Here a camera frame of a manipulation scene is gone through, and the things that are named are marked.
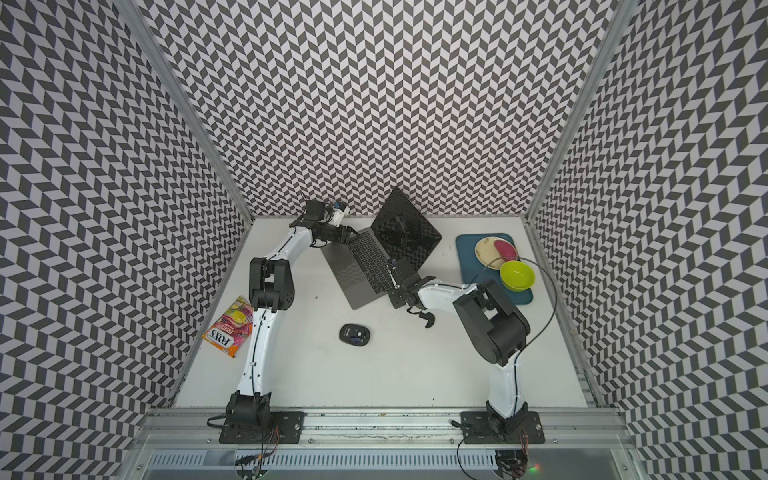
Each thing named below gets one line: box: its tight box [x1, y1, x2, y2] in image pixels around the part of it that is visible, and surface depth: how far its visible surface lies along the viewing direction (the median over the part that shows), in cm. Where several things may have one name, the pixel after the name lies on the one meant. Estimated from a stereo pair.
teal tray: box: [456, 233, 534, 305], surface depth 108 cm
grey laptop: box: [320, 186, 442, 310], surface depth 110 cm
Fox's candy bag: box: [201, 295, 254, 358], surface depth 88 cm
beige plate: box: [475, 236, 505, 270], surface depth 109 cm
